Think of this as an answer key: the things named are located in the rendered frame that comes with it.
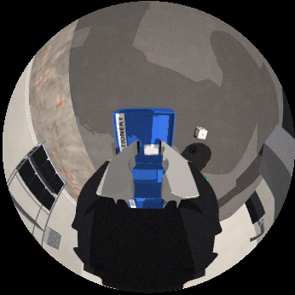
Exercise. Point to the white die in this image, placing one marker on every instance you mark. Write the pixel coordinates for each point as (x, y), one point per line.
(201, 132)

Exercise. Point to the blue and white eraser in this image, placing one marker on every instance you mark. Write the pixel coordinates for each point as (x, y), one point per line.
(151, 134)

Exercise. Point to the blue bin rack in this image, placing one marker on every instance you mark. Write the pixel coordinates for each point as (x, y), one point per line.
(128, 128)

